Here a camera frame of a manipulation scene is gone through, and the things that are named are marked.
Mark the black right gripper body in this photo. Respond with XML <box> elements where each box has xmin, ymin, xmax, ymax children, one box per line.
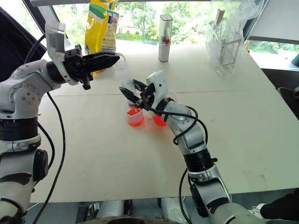
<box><xmin>136</xmin><ymin>84</ymin><xmax>157</xmax><ymax>111</ymax></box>

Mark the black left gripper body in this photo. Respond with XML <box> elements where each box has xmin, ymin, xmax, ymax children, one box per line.
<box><xmin>63</xmin><ymin>45</ymin><xmax>94</xmax><ymax>91</ymax></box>

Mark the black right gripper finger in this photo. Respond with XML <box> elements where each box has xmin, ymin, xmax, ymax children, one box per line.
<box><xmin>133</xmin><ymin>79</ymin><xmax>148</xmax><ymax>92</ymax></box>
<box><xmin>119</xmin><ymin>86</ymin><xmax>141</xmax><ymax>108</ymax></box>

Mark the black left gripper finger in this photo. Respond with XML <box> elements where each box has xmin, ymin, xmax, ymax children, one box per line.
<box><xmin>84</xmin><ymin>57</ymin><xmax>121</xmax><ymax>73</ymax></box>
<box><xmin>81</xmin><ymin>51</ymin><xmax>121</xmax><ymax>63</ymax></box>

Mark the clear cup with red liquid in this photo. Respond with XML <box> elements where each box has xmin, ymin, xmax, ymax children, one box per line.
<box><xmin>149</xmin><ymin>90</ymin><xmax>181</xmax><ymax>127</ymax></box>
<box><xmin>121</xmin><ymin>102</ymin><xmax>147</xmax><ymax>128</ymax></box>

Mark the yellow plastic snack bag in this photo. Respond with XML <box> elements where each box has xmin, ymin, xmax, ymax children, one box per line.
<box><xmin>84</xmin><ymin>0</ymin><xmax>120</xmax><ymax>78</ymax></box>

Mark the white cylindrical container clear lid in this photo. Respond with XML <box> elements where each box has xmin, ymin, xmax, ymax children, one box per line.
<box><xmin>158</xmin><ymin>14</ymin><xmax>173</xmax><ymax>63</ymax></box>

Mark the dark fabric chair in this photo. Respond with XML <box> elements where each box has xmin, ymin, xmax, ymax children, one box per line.
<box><xmin>0</xmin><ymin>6</ymin><xmax>47</xmax><ymax>83</ymax></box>

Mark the clear crumpled plastic bag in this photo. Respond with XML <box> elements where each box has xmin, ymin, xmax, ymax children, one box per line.
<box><xmin>205</xmin><ymin>0</ymin><xmax>260</xmax><ymax>79</ymax></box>

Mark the white cylindrical table leg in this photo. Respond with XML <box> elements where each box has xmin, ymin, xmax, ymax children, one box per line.
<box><xmin>100</xmin><ymin>200</ymin><xmax>125</xmax><ymax>220</ymax></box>
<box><xmin>161</xmin><ymin>197</ymin><xmax>186</xmax><ymax>223</ymax></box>

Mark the black chair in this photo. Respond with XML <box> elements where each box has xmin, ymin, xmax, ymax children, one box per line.
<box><xmin>277</xmin><ymin>85</ymin><xmax>299</xmax><ymax>107</ymax></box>

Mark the dark teal object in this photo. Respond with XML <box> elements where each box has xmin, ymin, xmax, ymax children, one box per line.
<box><xmin>289</xmin><ymin>52</ymin><xmax>299</xmax><ymax>71</ymax></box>

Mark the white sneaker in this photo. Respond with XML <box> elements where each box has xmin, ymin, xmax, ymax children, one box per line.
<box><xmin>247</xmin><ymin>203</ymin><xmax>267</xmax><ymax>220</ymax></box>

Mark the person's dark trouser leg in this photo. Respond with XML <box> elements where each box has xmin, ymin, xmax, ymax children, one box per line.
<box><xmin>259</xmin><ymin>191</ymin><xmax>299</xmax><ymax>222</ymax></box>

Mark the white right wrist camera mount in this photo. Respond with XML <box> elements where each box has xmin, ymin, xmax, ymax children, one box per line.
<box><xmin>146</xmin><ymin>70</ymin><xmax>169</xmax><ymax>106</ymax></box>

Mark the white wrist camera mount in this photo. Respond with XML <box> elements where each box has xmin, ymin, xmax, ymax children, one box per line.
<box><xmin>146</xmin><ymin>70</ymin><xmax>169</xmax><ymax>106</ymax></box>
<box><xmin>44</xmin><ymin>22</ymin><xmax>80</xmax><ymax>86</ymax></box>

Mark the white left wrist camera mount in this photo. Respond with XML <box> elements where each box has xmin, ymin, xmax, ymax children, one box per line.
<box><xmin>44</xmin><ymin>22</ymin><xmax>80</xmax><ymax>86</ymax></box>

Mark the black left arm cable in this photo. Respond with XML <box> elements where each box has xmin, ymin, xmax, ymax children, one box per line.
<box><xmin>23</xmin><ymin>34</ymin><xmax>66</xmax><ymax>224</ymax></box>

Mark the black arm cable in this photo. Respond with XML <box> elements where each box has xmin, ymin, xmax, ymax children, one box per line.
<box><xmin>140</xmin><ymin>92</ymin><xmax>209</xmax><ymax>224</ymax></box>
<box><xmin>23</xmin><ymin>34</ymin><xmax>66</xmax><ymax>224</ymax></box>

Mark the metal wire rack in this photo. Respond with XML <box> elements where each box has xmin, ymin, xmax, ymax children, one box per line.
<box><xmin>215</xmin><ymin>20</ymin><xmax>242</xmax><ymax>69</ymax></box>

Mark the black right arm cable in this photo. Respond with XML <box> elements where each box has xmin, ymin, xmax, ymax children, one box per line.
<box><xmin>140</xmin><ymin>92</ymin><xmax>209</xmax><ymax>224</ymax></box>

